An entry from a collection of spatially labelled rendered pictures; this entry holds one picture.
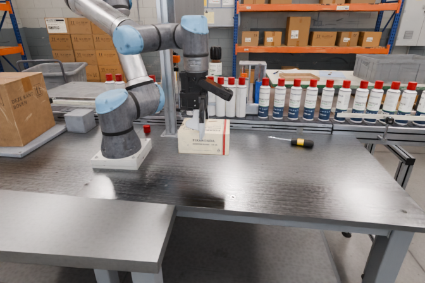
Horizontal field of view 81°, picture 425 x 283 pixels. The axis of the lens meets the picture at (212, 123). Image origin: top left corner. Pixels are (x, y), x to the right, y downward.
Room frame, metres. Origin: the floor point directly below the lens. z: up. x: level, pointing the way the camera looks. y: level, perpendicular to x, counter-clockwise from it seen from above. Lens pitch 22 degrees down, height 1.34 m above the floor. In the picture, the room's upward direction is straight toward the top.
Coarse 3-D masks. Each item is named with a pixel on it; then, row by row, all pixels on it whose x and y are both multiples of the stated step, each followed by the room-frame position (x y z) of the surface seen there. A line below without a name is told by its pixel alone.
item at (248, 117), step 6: (54, 108) 1.36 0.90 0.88; (60, 108) 1.36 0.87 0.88; (66, 108) 1.36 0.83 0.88; (72, 108) 1.36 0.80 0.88; (78, 108) 1.36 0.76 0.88; (84, 108) 1.36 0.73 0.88; (90, 108) 1.36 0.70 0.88; (156, 114) 1.25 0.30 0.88; (162, 114) 1.25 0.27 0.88; (186, 114) 1.25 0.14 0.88; (246, 114) 1.25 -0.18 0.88; (252, 114) 1.25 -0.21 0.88; (252, 120) 1.18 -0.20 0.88; (258, 120) 1.17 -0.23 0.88; (264, 120) 1.17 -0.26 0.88; (270, 120) 1.17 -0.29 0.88; (276, 120) 1.17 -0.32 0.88; (282, 120) 1.17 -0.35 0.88; (288, 120) 1.17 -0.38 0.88; (300, 120) 1.17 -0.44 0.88
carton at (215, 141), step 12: (216, 120) 0.81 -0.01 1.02; (228, 120) 0.81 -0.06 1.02; (180, 132) 0.71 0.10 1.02; (192, 132) 0.71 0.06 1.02; (216, 132) 0.71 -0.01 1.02; (228, 132) 0.71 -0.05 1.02; (180, 144) 0.71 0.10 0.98; (192, 144) 0.70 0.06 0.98; (204, 144) 0.70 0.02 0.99; (216, 144) 0.70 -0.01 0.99; (228, 144) 0.69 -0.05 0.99
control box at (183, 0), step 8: (168, 0) 1.10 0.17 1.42; (176, 0) 1.09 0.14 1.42; (184, 0) 1.12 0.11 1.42; (192, 0) 1.15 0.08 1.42; (200, 0) 1.19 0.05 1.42; (168, 8) 1.10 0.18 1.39; (176, 8) 1.09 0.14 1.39; (184, 8) 1.12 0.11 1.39; (192, 8) 1.15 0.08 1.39; (200, 8) 1.19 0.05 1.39; (168, 16) 1.11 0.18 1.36; (176, 16) 1.09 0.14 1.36
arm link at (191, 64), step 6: (186, 60) 0.74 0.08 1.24; (192, 60) 0.73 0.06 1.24; (198, 60) 0.73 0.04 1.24; (204, 60) 0.74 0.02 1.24; (186, 66) 0.74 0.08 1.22; (192, 66) 0.73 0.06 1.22; (198, 66) 0.73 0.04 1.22; (204, 66) 0.74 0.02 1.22; (192, 72) 0.73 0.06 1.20; (198, 72) 0.73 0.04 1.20
